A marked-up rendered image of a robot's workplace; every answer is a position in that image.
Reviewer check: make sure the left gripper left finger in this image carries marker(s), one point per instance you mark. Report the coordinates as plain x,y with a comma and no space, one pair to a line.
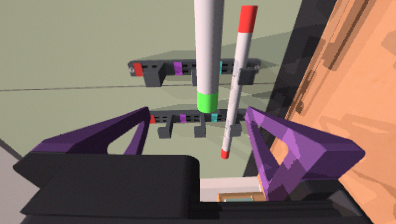
95,139

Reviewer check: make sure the white bar with green ends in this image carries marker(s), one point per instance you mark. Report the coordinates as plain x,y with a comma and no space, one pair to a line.
208,33

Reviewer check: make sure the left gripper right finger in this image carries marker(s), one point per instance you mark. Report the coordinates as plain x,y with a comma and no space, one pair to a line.
312,154

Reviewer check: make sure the white bar with red end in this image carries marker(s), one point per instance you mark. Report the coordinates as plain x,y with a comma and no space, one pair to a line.
246,27

